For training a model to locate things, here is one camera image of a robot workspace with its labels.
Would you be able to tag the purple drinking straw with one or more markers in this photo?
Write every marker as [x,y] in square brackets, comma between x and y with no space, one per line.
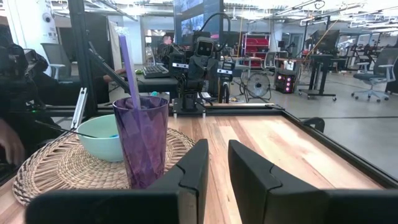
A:
[128,65]

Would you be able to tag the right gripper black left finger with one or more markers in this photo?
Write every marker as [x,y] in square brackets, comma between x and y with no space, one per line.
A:
[189,180]

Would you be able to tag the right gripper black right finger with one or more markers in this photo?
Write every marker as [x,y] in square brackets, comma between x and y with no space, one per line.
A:
[258,189]

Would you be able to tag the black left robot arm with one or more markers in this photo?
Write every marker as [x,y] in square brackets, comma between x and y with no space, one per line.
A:
[194,90]

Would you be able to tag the person's hand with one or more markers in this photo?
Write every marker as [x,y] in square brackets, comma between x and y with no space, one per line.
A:
[12,146]

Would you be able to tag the computer tower with pink lights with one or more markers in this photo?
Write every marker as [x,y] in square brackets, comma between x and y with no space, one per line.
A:
[285,81]

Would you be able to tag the large wall screen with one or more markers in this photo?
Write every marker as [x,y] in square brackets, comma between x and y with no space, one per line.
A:
[192,21]

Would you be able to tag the round woven straw placemat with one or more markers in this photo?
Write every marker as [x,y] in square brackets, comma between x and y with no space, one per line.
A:
[68,171]

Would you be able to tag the purple plastic cup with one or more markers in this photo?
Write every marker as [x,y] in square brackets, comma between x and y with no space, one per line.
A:
[143,146]

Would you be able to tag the black keyboard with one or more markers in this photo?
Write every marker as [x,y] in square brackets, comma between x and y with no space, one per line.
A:
[155,71]

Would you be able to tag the mint green bowl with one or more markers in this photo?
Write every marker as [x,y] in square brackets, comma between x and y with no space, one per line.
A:
[99,146]

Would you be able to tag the black standing desk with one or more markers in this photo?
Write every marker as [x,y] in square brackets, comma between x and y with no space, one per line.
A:
[321,57]

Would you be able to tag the person's forearm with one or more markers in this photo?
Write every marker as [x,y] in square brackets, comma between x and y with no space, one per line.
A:
[113,75]

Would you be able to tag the black floor fan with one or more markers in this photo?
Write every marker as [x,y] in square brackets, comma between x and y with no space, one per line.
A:
[258,85]

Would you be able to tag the black curved hook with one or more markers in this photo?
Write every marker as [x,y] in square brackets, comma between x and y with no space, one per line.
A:
[314,123]

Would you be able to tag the dark computer monitor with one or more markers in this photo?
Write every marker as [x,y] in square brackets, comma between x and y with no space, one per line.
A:
[325,40]

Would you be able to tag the white security camera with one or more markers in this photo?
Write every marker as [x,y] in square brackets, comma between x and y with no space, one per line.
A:
[46,17]

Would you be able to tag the silver aluminium frame brace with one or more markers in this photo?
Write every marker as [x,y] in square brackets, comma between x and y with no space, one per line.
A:
[79,107]

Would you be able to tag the iridescent metal spoon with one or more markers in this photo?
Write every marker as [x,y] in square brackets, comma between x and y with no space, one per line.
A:
[113,136]

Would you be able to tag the grey office chair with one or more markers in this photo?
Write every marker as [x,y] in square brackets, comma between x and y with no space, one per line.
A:
[377,74]
[56,56]

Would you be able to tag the person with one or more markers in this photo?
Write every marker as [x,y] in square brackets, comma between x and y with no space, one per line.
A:
[164,49]
[18,87]

